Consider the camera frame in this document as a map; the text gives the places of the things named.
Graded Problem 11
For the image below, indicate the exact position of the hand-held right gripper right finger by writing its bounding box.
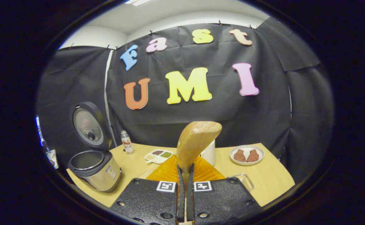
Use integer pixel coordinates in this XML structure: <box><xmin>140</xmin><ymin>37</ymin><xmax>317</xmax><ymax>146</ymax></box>
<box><xmin>187</xmin><ymin>156</ymin><xmax>263</xmax><ymax>225</ymax></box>

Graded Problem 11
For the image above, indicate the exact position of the clear wire chopstick holder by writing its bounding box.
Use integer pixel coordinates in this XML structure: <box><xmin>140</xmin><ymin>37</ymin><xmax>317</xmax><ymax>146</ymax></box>
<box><xmin>229</xmin><ymin>173</ymin><xmax>254</xmax><ymax>192</ymax></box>

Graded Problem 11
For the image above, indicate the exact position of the white round plate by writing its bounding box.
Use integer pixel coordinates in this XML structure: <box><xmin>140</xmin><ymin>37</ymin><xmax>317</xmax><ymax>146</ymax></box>
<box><xmin>229</xmin><ymin>145</ymin><xmax>265</xmax><ymax>166</ymax></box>

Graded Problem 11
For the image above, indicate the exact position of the clear bottle red label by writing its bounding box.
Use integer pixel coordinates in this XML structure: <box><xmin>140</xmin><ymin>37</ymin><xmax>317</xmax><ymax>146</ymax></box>
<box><xmin>121</xmin><ymin>130</ymin><xmax>135</xmax><ymax>155</ymax></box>

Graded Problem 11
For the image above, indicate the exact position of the white side desk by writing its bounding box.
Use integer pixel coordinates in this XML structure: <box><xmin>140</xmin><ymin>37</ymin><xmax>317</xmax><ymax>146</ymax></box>
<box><xmin>47</xmin><ymin>149</ymin><xmax>59</xmax><ymax>169</ymax></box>

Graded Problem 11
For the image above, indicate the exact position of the brown meat piece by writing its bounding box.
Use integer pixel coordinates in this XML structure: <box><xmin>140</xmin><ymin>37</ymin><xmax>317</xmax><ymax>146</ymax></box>
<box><xmin>247</xmin><ymin>149</ymin><xmax>260</xmax><ymax>163</ymax></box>
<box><xmin>233</xmin><ymin>149</ymin><xmax>247</xmax><ymax>163</ymax></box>

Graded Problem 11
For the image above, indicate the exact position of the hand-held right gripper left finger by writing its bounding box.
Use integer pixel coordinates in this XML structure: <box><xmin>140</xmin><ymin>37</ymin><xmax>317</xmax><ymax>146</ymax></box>
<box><xmin>109</xmin><ymin>155</ymin><xmax>186</xmax><ymax>225</ymax></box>

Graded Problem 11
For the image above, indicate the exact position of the white divided seasoning tray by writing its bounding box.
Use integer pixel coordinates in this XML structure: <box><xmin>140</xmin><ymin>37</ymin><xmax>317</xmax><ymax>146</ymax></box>
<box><xmin>144</xmin><ymin>149</ymin><xmax>174</xmax><ymax>164</ymax></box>

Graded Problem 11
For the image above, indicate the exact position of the white toaster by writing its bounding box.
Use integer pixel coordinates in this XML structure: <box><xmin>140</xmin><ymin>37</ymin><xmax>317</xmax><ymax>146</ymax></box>
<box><xmin>200</xmin><ymin>140</ymin><xmax>217</xmax><ymax>166</ymax></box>

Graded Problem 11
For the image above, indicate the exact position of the computer monitor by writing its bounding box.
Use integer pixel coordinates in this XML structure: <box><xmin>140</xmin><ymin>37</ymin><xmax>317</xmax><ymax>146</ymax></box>
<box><xmin>35</xmin><ymin>116</ymin><xmax>45</xmax><ymax>147</ymax></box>

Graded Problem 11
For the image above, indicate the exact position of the silver black rice cooker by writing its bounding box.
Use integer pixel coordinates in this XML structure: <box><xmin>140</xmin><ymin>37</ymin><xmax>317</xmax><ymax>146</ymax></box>
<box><xmin>67</xmin><ymin>102</ymin><xmax>123</xmax><ymax>193</ymax></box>

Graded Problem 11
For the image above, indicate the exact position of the wide ceiling light panel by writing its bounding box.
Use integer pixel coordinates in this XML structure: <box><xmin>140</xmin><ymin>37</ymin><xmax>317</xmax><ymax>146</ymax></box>
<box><xmin>125</xmin><ymin>0</ymin><xmax>152</xmax><ymax>7</ymax></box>

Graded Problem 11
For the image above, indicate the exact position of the wooden spoon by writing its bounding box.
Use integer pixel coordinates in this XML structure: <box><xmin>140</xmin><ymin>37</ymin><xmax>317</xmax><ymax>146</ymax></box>
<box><xmin>176</xmin><ymin>121</ymin><xmax>223</xmax><ymax>191</ymax></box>

